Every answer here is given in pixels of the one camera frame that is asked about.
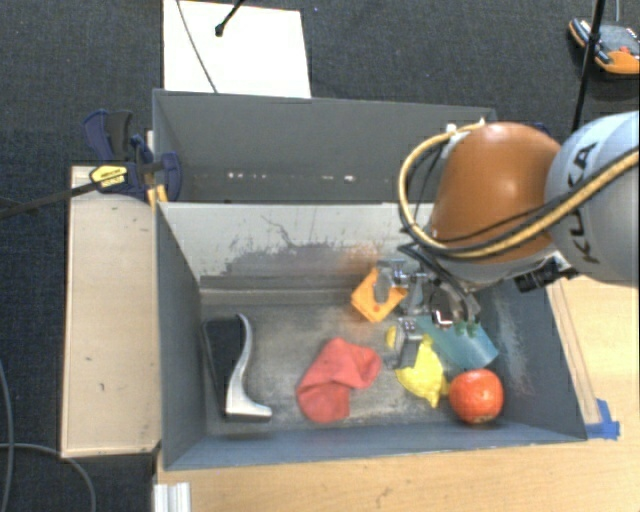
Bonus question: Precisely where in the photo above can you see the teal flat block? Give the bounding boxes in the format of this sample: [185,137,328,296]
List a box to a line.
[413,314,500,374]

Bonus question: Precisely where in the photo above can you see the pale wood board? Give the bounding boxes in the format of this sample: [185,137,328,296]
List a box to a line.
[59,164,164,459]

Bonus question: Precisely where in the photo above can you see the orange block with holes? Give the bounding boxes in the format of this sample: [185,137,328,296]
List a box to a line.
[349,266,409,324]

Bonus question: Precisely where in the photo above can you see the black cylinder on white bracket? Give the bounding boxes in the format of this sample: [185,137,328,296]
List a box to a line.
[513,253,577,294]

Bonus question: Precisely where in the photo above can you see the black and silver stapler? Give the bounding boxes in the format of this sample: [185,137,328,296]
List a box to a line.
[201,313,274,422]

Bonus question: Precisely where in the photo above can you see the orange fruit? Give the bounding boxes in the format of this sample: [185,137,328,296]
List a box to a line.
[447,368,505,426]

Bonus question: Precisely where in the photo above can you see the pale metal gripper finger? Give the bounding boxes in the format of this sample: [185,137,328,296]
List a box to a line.
[373,258,417,310]
[393,318,427,372]

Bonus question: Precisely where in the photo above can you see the yellow crumpled toy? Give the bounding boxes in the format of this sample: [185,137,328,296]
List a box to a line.
[385,324,451,409]

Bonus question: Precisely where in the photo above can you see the grey metal bin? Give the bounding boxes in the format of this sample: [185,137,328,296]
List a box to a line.
[151,88,589,472]

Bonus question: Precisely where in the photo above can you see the red cloth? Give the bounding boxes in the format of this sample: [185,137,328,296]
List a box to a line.
[295,337,384,425]

